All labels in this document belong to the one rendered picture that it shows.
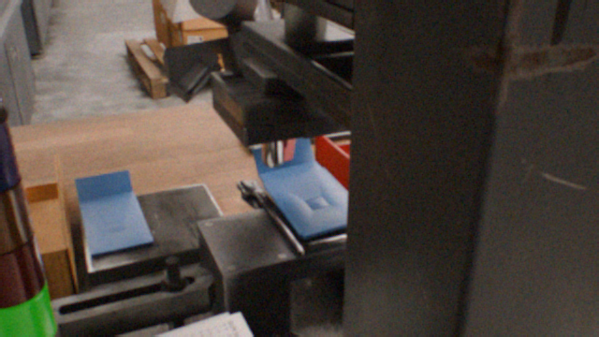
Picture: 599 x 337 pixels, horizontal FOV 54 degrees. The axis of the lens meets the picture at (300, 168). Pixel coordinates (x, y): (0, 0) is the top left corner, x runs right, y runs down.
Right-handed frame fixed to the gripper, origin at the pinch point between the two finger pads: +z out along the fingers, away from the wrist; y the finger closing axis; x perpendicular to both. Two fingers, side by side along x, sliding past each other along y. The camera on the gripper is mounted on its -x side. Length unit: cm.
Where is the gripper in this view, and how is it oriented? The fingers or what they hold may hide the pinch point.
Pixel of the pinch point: (284, 153)
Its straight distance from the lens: 68.3
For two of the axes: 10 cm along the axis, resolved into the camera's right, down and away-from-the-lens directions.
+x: 9.2, -2.5, 3.0
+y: 2.9, -0.7, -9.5
